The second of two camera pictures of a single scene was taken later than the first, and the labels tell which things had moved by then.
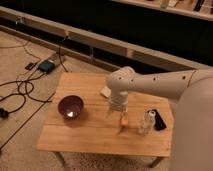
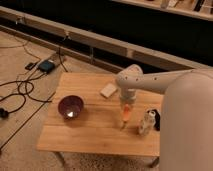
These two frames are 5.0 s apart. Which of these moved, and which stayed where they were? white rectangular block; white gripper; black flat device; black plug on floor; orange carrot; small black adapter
Moved: orange carrot; white gripper
Stayed: black plug on floor; black flat device; white rectangular block; small black adapter
